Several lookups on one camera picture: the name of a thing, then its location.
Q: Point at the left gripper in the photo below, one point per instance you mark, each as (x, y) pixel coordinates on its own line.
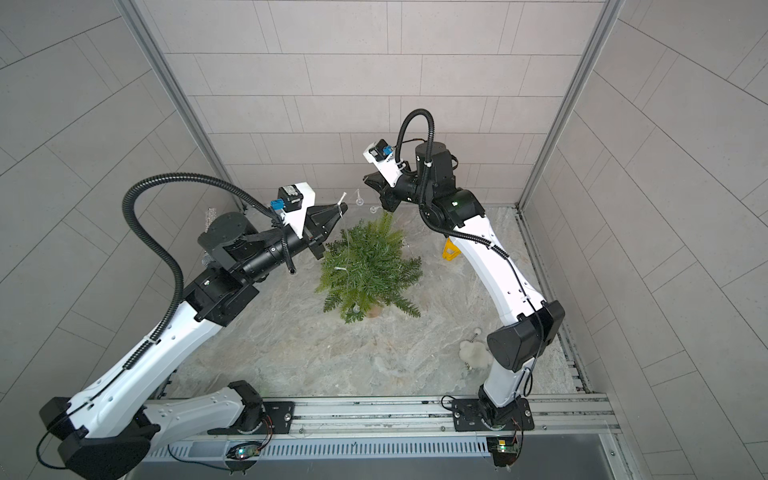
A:
(312, 236)

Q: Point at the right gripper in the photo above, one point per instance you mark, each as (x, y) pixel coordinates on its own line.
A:
(396, 193)

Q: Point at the small green christmas tree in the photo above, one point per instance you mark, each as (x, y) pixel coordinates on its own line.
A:
(369, 270)

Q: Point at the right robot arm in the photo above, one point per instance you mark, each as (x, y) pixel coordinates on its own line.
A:
(529, 322)

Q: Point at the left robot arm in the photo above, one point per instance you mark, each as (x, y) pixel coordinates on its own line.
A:
(107, 429)

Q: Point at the yellow plastic triangle stand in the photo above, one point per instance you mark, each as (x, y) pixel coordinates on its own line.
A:
(450, 250)

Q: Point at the white fluffy plush toy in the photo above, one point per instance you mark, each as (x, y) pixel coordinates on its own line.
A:
(474, 352)

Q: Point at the left circuit board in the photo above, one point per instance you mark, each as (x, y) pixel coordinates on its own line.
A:
(245, 451)

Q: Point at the circuit board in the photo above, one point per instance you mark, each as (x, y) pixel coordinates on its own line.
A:
(245, 451)
(504, 451)

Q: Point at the right circuit board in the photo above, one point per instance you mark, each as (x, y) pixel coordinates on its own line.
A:
(504, 451)

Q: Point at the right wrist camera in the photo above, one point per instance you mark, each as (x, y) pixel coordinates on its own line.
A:
(382, 156)

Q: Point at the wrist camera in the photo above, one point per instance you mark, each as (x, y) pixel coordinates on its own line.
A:
(382, 156)
(292, 204)

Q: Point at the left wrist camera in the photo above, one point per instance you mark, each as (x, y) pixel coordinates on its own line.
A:
(292, 204)

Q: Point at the aluminium mounting rail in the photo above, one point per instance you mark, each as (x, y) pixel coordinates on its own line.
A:
(370, 417)

